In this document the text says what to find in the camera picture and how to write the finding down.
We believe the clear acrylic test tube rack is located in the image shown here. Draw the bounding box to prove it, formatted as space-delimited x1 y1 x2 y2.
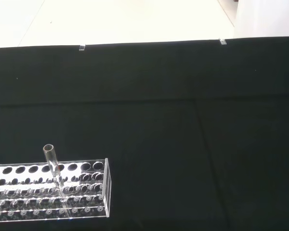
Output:
0 157 111 221

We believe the black bench cloth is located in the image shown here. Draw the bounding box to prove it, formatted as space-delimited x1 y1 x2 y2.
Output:
0 36 289 231

